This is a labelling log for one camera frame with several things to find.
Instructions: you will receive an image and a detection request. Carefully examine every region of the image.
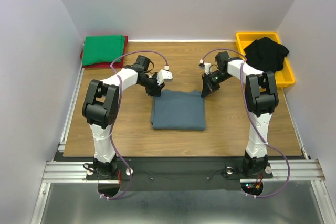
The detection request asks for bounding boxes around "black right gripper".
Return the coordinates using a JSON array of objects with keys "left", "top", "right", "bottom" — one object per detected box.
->
[{"left": 201, "top": 70, "right": 232, "bottom": 97}]

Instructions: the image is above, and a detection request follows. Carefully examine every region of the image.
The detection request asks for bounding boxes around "folded green t-shirt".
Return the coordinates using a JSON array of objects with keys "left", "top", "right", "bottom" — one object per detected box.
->
[{"left": 81, "top": 35, "right": 126, "bottom": 66}]

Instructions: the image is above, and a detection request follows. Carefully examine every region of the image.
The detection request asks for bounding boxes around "black crumpled t-shirt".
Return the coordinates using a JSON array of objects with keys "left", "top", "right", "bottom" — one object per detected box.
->
[{"left": 244, "top": 37, "right": 289, "bottom": 73}]

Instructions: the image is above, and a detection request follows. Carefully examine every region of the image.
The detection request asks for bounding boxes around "yellow plastic bin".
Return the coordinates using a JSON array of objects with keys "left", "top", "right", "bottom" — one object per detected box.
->
[{"left": 236, "top": 31, "right": 296, "bottom": 88}]

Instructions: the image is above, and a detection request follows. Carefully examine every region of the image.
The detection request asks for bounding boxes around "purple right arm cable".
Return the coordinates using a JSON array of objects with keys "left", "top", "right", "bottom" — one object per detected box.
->
[{"left": 198, "top": 48, "right": 291, "bottom": 200}]

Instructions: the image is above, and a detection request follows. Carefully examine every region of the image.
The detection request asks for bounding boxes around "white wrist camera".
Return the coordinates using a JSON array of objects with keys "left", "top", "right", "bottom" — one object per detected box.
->
[
  {"left": 198, "top": 59, "right": 212, "bottom": 75},
  {"left": 156, "top": 65, "right": 173, "bottom": 86}
]

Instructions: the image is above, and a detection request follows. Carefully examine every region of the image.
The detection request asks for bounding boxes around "folded red t-shirt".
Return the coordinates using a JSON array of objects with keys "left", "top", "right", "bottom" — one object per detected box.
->
[{"left": 79, "top": 35, "right": 129, "bottom": 69}]

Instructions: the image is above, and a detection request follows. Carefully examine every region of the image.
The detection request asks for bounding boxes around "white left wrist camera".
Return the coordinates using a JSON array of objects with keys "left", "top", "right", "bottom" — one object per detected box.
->
[{"left": 156, "top": 65, "right": 173, "bottom": 86}]

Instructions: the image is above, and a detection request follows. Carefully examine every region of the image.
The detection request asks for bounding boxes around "small electronics board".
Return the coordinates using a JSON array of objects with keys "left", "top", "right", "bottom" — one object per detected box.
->
[{"left": 240, "top": 182, "right": 264, "bottom": 195}]

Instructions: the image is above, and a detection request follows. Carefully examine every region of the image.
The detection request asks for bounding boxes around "aluminium extrusion rail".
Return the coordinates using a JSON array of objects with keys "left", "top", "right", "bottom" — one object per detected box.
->
[{"left": 269, "top": 156, "right": 325, "bottom": 182}]

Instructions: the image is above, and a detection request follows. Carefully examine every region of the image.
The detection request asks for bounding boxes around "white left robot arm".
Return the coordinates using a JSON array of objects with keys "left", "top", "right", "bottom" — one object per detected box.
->
[{"left": 82, "top": 55, "right": 173, "bottom": 179}]

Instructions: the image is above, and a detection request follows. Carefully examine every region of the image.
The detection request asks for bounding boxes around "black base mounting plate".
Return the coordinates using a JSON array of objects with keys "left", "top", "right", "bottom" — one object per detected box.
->
[{"left": 84, "top": 156, "right": 273, "bottom": 191}]

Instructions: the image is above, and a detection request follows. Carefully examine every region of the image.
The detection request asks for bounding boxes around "blue-grey t-shirt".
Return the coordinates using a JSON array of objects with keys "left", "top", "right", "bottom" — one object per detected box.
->
[{"left": 150, "top": 90, "right": 206, "bottom": 131}]

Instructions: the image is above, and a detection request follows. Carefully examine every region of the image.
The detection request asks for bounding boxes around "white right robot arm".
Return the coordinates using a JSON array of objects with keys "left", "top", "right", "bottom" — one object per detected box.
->
[{"left": 199, "top": 51, "right": 279, "bottom": 177}]

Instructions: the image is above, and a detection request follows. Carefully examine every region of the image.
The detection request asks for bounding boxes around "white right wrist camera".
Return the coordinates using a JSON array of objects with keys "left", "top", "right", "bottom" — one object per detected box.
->
[{"left": 198, "top": 59, "right": 212, "bottom": 75}]

